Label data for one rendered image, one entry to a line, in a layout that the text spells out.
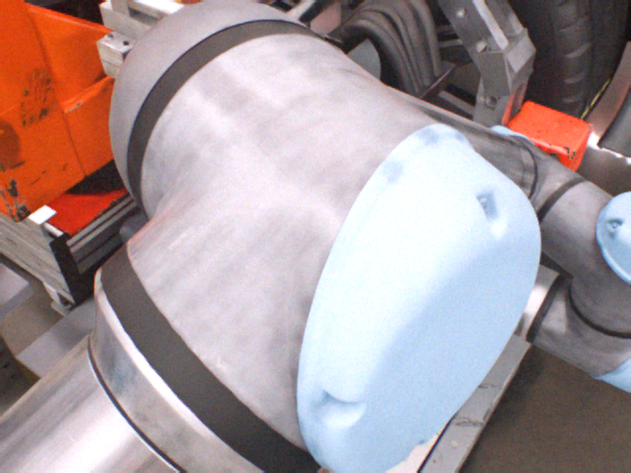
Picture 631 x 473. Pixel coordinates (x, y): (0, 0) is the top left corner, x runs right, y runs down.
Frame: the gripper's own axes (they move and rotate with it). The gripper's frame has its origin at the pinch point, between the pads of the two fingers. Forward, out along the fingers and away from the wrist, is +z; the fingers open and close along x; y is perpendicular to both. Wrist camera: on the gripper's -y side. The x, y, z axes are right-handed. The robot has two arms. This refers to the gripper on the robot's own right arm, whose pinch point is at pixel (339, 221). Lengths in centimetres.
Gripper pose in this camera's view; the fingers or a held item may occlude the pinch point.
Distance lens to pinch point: 76.2
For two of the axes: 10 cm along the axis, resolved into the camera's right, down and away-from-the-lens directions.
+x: -5.8, 5.9, -5.7
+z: -8.1, -4.2, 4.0
